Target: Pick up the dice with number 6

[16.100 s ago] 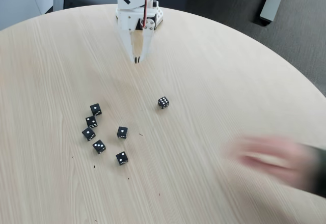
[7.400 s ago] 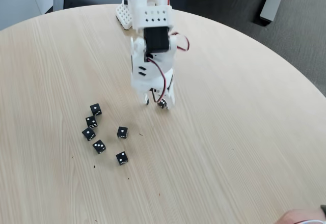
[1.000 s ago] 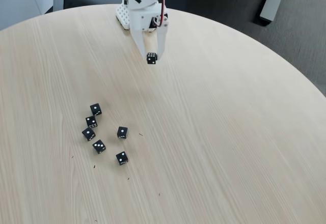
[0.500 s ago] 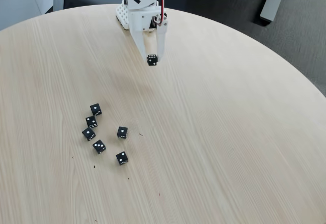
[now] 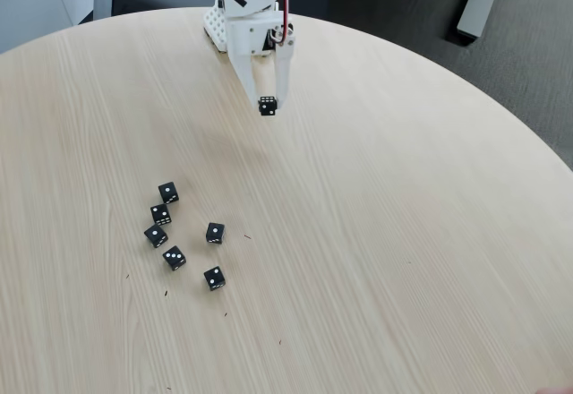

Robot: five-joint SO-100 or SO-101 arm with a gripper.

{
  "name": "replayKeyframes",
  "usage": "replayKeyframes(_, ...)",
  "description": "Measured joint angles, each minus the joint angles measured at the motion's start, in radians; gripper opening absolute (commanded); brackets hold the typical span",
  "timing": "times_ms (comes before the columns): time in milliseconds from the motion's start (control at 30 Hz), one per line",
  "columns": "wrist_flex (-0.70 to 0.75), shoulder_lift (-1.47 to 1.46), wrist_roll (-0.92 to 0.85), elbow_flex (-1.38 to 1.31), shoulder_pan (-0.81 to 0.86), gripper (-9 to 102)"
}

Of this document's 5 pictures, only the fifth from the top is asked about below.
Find black die showing six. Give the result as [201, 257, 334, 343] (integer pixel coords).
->
[257, 95, 279, 118]

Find black die with white dots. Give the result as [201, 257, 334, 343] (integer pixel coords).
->
[205, 221, 227, 246]
[158, 181, 181, 205]
[150, 203, 173, 227]
[161, 244, 188, 272]
[203, 265, 227, 292]
[143, 223, 170, 250]

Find grey desk leg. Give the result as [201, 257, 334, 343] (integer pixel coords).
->
[456, 0, 509, 47]

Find white cabinet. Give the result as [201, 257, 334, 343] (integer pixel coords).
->
[0, 0, 113, 55]

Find red servo cable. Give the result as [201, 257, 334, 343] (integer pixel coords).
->
[236, 0, 309, 49]

